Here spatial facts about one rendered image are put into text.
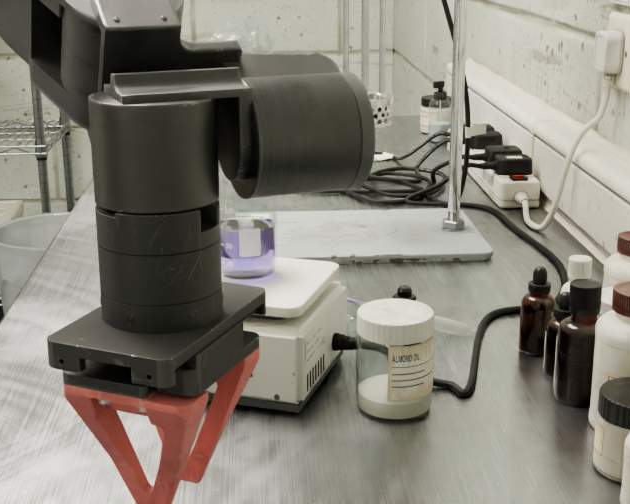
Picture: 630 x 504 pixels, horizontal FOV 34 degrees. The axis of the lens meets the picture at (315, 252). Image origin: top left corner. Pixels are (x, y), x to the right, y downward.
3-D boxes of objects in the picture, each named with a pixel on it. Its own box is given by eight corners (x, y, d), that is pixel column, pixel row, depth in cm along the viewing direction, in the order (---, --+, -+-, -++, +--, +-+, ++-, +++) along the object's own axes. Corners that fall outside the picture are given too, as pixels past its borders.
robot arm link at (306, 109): (74, 102, 55) (80, -42, 49) (278, 90, 60) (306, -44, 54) (124, 265, 48) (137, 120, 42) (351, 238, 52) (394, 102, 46)
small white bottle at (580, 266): (554, 346, 93) (560, 260, 91) (560, 334, 96) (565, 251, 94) (590, 350, 92) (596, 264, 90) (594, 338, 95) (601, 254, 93)
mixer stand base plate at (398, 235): (230, 266, 116) (229, 257, 116) (233, 219, 135) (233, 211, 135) (495, 260, 118) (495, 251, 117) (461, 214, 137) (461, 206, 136)
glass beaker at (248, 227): (293, 280, 85) (292, 184, 83) (239, 294, 82) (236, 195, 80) (250, 263, 90) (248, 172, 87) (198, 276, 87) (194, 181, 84)
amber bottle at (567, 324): (612, 404, 82) (622, 288, 79) (568, 411, 81) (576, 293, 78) (586, 384, 85) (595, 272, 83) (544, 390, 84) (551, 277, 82)
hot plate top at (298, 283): (153, 304, 81) (153, 293, 81) (213, 260, 92) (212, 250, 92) (298, 320, 78) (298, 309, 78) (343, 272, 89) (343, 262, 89)
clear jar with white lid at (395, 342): (340, 403, 82) (340, 308, 80) (398, 384, 86) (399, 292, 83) (389, 430, 78) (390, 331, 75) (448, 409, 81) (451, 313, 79)
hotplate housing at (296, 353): (70, 388, 86) (63, 296, 83) (142, 331, 97) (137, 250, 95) (329, 423, 79) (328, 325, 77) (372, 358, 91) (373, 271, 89)
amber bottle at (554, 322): (584, 379, 86) (591, 295, 84) (554, 384, 86) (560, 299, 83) (566, 366, 89) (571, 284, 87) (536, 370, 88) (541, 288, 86)
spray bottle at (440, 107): (437, 143, 182) (439, 83, 179) (424, 140, 185) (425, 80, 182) (454, 141, 184) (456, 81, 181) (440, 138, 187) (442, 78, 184)
